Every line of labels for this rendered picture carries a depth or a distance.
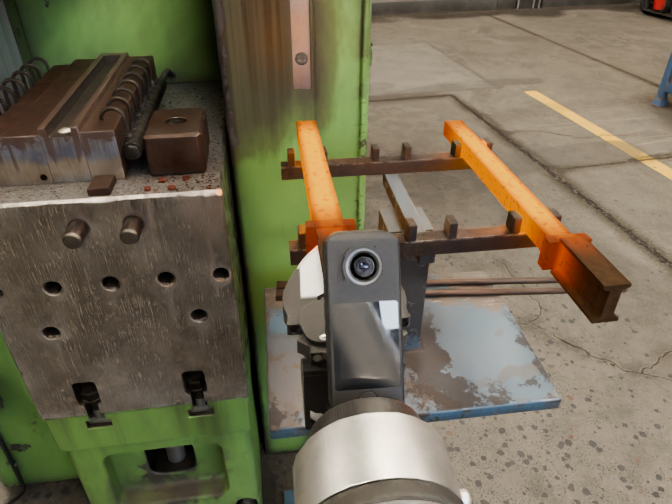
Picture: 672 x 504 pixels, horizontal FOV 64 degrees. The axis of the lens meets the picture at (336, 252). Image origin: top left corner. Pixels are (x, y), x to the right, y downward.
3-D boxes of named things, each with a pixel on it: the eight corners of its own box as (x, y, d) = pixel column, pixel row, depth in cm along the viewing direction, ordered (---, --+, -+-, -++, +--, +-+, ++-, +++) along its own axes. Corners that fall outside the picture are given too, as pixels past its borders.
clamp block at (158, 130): (206, 173, 83) (200, 133, 79) (150, 177, 82) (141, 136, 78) (210, 143, 93) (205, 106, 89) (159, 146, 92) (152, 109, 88)
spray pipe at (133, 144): (142, 161, 81) (138, 143, 79) (123, 162, 80) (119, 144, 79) (168, 91, 109) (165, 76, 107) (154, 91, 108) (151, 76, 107)
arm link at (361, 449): (293, 487, 25) (492, 468, 26) (289, 406, 29) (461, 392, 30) (298, 583, 30) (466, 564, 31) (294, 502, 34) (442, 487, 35)
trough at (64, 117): (79, 136, 77) (76, 126, 76) (40, 138, 76) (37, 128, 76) (129, 59, 111) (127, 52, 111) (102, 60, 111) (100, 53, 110)
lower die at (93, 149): (125, 178, 82) (112, 124, 77) (-16, 187, 79) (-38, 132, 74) (159, 92, 116) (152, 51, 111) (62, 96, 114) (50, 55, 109)
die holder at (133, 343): (249, 397, 103) (221, 190, 78) (40, 421, 99) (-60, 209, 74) (246, 241, 149) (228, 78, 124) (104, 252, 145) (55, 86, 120)
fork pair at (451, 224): (456, 238, 60) (459, 222, 59) (407, 241, 59) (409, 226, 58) (407, 154, 79) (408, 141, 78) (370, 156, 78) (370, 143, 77)
